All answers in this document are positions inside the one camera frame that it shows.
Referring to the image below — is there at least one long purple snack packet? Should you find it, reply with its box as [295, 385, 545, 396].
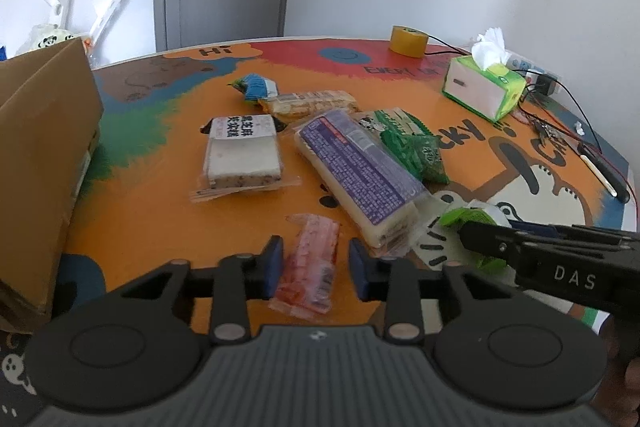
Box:
[292, 108, 431, 258]

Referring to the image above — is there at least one person's right hand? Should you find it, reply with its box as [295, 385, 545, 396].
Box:
[607, 316, 640, 390]

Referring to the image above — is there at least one beige cracker packet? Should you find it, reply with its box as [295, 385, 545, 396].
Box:
[257, 89, 360, 120]

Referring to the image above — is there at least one dark green snack packet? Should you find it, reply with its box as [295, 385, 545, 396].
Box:
[380, 129, 451, 185]

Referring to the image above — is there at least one small blue striped snack packet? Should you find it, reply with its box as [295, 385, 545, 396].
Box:
[227, 74, 278, 100]

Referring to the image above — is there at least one red cable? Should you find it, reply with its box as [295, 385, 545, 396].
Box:
[517, 92, 631, 182]

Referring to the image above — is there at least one bunch of keys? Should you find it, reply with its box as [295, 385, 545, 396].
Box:
[525, 114, 581, 148]

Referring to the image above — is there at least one white shelf piece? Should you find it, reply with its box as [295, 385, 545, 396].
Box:
[87, 0, 125, 52]

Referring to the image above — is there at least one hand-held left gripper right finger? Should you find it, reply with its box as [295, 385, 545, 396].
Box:
[348, 238, 521, 348]

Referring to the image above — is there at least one bright green snack packet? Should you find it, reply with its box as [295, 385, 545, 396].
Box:
[439, 202, 516, 275]

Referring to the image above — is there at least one white cake packet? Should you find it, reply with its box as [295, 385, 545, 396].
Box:
[190, 114, 301, 204]

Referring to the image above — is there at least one green tissue box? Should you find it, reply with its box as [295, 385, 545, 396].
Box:
[441, 27, 527, 122]

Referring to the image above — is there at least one black cable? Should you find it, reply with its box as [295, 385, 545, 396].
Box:
[425, 34, 631, 188]

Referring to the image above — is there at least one brown cardboard box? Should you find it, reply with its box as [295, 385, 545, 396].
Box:
[0, 38, 104, 330]

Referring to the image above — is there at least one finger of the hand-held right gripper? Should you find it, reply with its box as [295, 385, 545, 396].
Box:
[510, 221, 640, 254]
[459, 221, 553, 262]

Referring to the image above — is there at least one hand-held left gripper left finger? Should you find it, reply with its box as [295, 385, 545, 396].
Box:
[107, 234, 285, 348]

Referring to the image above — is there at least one clear pink snack packet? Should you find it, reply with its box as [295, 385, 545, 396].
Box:
[268, 213, 341, 319]

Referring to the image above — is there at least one yellow tape roll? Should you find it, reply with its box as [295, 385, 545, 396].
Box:
[390, 25, 427, 58]

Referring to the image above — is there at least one white green cow print packet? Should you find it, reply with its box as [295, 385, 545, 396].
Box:
[357, 107, 428, 140]

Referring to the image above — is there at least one black slim tool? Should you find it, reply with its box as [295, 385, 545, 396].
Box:
[577, 142, 632, 202]

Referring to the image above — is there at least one white plastic tool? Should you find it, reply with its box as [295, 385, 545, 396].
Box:
[582, 152, 618, 196]

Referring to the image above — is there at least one white power strip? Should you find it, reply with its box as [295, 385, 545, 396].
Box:
[505, 52, 563, 85]

